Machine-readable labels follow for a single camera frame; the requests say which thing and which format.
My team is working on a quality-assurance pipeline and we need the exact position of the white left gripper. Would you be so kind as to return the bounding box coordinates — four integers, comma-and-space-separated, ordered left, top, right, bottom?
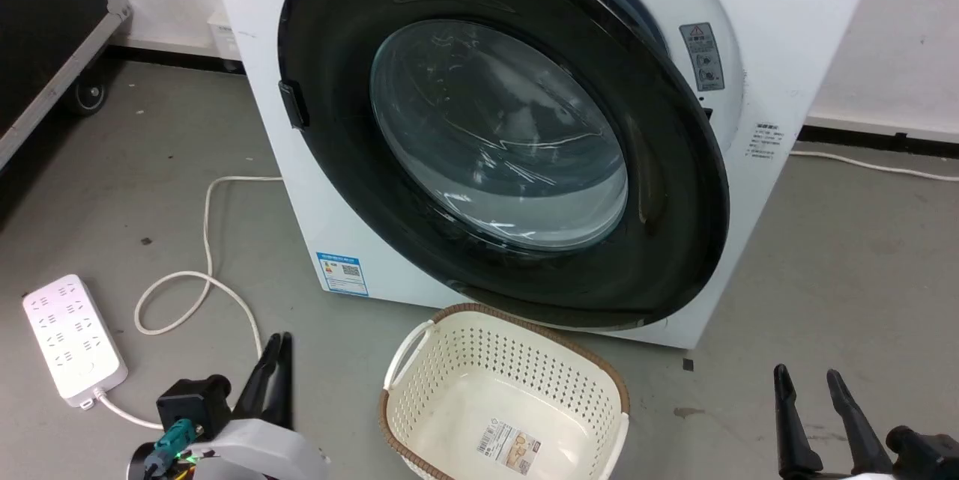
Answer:
190, 331, 331, 480

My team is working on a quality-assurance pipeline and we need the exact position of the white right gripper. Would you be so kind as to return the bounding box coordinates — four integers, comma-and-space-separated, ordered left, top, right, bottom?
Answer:
772, 363, 901, 480

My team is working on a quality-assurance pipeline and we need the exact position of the dark round washing machine door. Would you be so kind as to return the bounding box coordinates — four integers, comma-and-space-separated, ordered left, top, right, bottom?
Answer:
276, 0, 732, 332

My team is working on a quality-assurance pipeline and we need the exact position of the white front-load washing machine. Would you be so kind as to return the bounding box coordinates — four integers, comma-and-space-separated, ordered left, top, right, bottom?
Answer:
202, 0, 887, 350

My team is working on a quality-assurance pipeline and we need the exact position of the blue energy label sticker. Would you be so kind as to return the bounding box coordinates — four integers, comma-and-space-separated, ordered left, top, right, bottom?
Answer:
315, 252, 370, 297

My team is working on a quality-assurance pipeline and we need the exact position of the cream plastic laundry basket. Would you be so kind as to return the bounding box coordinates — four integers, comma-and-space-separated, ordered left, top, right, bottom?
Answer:
378, 303, 631, 480

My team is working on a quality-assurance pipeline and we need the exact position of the white power strip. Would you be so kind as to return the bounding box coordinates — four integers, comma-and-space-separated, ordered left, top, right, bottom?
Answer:
22, 273, 129, 410

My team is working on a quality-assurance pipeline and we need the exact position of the product label sticker in basket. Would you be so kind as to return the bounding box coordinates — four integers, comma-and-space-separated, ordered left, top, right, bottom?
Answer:
476, 418, 542, 476

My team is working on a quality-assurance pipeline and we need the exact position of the white text label sticker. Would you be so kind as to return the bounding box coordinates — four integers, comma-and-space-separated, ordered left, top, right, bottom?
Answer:
745, 121, 786, 161

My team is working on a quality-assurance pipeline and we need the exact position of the black caster wheel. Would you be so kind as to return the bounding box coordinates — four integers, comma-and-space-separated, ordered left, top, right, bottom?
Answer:
65, 76, 109, 118

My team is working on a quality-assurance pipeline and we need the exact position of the grey warning sticker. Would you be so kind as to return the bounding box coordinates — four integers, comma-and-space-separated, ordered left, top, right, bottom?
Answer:
679, 22, 726, 93

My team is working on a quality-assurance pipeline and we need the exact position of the black flight case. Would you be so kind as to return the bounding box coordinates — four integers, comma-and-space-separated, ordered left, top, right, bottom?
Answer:
0, 0, 134, 171

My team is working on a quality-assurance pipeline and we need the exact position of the green cable connector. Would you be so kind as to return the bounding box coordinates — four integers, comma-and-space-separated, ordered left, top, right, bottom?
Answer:
143, 419, 200, 478

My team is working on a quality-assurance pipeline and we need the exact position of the white power strip cable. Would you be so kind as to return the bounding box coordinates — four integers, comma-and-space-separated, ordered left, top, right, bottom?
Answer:
79, 174, 285, 431

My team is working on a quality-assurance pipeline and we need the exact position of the thin white floor cable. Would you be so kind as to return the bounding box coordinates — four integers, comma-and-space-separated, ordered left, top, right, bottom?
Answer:
789, 150, 959, 183

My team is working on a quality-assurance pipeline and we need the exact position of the black door latch handle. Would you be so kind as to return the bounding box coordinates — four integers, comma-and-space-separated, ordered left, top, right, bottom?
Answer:
278, 79, 311, 130

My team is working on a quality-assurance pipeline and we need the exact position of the white wall outlet box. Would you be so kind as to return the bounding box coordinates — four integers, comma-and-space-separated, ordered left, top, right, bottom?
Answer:
208, 11, 243, 62

